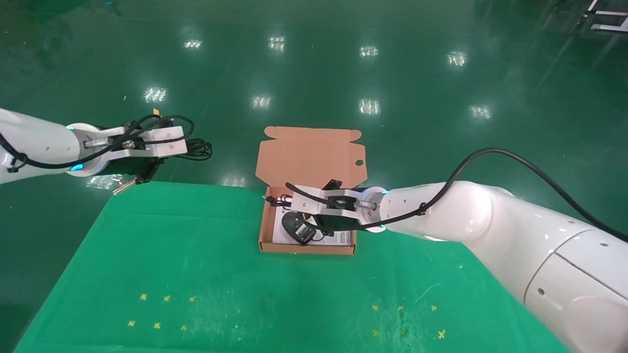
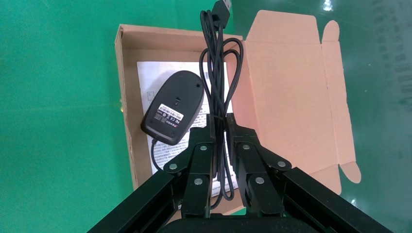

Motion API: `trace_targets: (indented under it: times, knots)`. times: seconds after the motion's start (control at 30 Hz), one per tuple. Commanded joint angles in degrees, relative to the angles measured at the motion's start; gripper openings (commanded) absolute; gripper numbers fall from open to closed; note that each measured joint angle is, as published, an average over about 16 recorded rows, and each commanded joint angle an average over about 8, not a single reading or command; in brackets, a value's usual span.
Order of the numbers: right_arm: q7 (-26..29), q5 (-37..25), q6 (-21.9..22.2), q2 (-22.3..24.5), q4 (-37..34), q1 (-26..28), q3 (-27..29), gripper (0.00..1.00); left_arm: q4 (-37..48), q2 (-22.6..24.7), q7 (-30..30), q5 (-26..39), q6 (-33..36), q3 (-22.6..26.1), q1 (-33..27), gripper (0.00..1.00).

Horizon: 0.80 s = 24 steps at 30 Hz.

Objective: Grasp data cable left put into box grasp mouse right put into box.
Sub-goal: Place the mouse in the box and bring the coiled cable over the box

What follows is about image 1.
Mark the black data cable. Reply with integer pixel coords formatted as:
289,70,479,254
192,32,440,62
184,138,213,162

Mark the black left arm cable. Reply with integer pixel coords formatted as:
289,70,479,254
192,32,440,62
0,115,196,171

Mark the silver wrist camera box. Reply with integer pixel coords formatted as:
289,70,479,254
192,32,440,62
83,126,188,159
292,187,378,215

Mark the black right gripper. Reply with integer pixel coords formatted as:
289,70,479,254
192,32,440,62
314,212,366,237

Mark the black wired computer mouse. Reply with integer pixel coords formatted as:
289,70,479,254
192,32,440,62
265,195,339,245

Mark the green table mat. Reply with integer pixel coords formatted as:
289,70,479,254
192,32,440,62
15,180,575,353

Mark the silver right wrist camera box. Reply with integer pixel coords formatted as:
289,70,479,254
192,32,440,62
292,187,378,215

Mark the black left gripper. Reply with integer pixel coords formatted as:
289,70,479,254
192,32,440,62
105,157,165,185

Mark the white metal frame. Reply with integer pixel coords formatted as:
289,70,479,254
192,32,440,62
581,0,628,34

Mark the white printed instruction sheet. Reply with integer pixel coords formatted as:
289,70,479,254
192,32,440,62
272,205,353,246

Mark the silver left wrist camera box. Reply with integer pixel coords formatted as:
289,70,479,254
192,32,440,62
83,126,188,159

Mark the open orange cardboard box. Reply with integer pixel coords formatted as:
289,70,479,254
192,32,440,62
256,126,367,255

